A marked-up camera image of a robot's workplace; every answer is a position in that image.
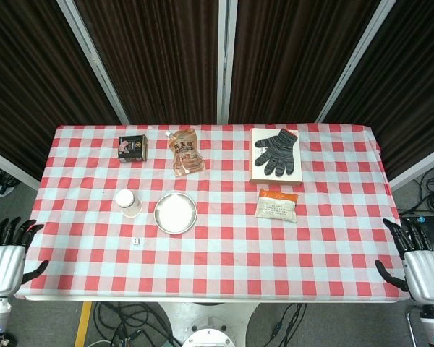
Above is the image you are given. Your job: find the dark brown curtain panel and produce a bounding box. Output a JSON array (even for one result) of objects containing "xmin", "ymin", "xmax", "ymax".
[
  {"xmin": 325, "ymin": 0, "xmax": 434, "ymax": 181},
  {"xmin": 229, "ymin": 0, "xmax": 383, "ymax": 126},
  {"xmin": 0, "ymin": 0, "xmax": 121, "ymax": 181},
  {"xmin": 74, "ymin": 0, "xmax": 222, "ymax": 126}
]

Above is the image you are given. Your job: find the red white checkered tablecloth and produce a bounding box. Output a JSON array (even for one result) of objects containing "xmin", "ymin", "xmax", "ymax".
[{"xmin": 14, "ymin": 122, "xmax": 412, "ymax": 303}]

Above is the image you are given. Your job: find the flat white box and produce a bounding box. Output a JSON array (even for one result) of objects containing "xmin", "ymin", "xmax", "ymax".
[{"xmin": 248, "ymin": 127, "xmax": 305, "ymax": 187}]

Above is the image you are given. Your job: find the round stainless steel plate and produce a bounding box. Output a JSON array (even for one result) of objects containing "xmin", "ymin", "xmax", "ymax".
[{"xmin": 153, "ymin": 192, "xmax": 198, "ymax": 236}]

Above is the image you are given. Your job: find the grey striped knit glove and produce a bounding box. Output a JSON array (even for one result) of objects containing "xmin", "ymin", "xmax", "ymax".
[{"xmin": 253, "ymin": 128, "xmax": 298, "ymax": 178}]

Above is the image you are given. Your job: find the orange peanut butter pouch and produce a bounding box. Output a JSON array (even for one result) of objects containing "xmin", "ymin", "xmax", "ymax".
[{"xmin": 165, "ymin": 128, "xmax": 207, "ymax": 178}]

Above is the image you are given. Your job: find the white orange sealed packet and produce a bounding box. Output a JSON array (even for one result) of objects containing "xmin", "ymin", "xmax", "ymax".
[{"xmin": 255, "ymin": 187, "xmax": 299, "ymax": 224}]

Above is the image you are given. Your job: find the dark luncheon meat tin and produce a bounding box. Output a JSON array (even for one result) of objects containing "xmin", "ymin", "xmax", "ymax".
[{"xmin": 117, "ymin": 133, "xmax": 148, "ymax": 163}]

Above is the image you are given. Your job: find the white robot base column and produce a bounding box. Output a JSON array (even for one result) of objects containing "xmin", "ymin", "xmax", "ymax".
[{"xmin": 155, "ymin": 301, "xmax": 261, "ymax": 347}]

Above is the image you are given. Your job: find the grey aluminium partition post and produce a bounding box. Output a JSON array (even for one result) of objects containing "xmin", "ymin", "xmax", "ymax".
[
  {"xmin": 216, "ymin": 0, "xmax": 239, "ymax": 126},
  {"xmin": 315, "ymin": 0, "xmax": 398, "ymax": 124},
  {"xmin": 388, "ymin": 142, "xmax": 434, "ymax": 192},
  {"xmin": 0, "ymin": 144, "xmax": 41, "ymax": 192},
  {"xmin": 56, "ymin": 0, "xmax": 131, "ymax": 126}
]

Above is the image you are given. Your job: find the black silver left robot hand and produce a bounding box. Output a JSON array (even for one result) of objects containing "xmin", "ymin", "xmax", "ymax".
[{"xmin": 0, "ymin": 216, "xmax": 50, "ymax": 296}]

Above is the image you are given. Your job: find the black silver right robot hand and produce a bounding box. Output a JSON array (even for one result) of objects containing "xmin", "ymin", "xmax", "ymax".
[{"xmin": 375, "ymin": 215, "xmax": 434, "ymax": 304}]

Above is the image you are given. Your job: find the black power strip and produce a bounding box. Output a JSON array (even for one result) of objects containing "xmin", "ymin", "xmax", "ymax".
[{"xmin": 400, "ymin": 214, "xmax": 434, "ymax": 238}]

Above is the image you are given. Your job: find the white paper cup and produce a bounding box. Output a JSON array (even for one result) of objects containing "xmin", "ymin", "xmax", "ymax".
[{"xmin": 114, "ymin": 189, "xmax": 142, "ymax": 218}]

